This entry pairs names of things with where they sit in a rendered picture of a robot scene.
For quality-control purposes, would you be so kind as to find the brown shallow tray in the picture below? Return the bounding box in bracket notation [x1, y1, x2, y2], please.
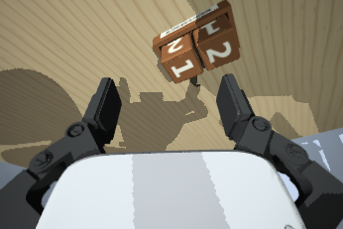
[154, 0, 240, 57]

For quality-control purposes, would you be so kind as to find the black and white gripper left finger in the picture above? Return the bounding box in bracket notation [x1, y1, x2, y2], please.
[0, 77, 122, 229]

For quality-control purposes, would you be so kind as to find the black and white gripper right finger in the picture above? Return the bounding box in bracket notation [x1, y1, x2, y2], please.
[216, 74, 343, 229]

